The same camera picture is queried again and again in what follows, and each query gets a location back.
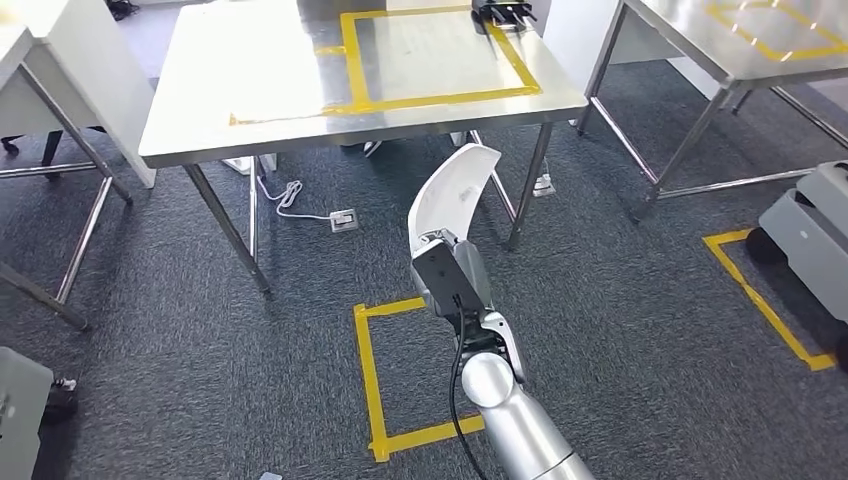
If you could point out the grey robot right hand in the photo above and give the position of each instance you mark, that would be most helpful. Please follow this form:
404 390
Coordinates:
477 278

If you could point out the white curved plastic part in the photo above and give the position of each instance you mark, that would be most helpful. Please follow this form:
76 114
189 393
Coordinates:
450 192

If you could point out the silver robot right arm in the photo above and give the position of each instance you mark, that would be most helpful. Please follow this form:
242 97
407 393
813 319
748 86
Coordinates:
523 430

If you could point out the pale grey mobile robot base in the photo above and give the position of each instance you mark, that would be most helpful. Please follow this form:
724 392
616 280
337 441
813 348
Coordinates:
808 238

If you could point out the steel workbench with tape squares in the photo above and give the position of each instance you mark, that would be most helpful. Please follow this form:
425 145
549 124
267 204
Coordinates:
265 99

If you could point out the white power strip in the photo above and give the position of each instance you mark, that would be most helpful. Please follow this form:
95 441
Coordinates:
248 164
544 185

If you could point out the yellow floor tape square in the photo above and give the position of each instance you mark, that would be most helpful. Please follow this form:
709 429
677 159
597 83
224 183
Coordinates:
762 305
368 371

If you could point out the large yellow bench tape square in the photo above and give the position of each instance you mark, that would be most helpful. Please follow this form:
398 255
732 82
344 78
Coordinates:
358 66

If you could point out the small yellow bench tape rectangle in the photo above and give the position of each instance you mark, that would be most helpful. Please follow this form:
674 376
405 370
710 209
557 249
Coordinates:
278 119

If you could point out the white desk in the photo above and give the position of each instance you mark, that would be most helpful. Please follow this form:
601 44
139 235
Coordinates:
99 66
570 40

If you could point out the black remote controller with antennas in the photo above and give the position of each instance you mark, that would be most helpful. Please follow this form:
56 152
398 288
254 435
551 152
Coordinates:
500 10

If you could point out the steel table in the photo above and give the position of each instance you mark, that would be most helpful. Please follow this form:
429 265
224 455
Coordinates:
73 132

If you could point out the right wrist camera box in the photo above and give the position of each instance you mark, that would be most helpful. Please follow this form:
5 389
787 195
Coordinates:
444 278

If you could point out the steel workbench frame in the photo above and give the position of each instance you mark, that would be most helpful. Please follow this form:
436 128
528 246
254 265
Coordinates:
689 40

